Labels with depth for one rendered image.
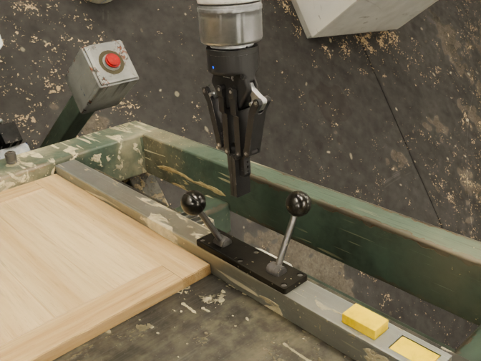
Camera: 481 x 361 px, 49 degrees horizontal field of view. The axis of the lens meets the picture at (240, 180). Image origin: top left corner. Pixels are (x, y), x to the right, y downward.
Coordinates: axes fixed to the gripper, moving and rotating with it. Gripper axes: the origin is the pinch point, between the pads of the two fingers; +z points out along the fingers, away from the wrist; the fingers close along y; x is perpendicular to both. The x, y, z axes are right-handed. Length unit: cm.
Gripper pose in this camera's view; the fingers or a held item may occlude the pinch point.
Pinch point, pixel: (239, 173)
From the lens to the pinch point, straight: 84.6
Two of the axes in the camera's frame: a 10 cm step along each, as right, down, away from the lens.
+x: -7.3, 3.2, -6.0
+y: -6.8, -2.7, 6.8
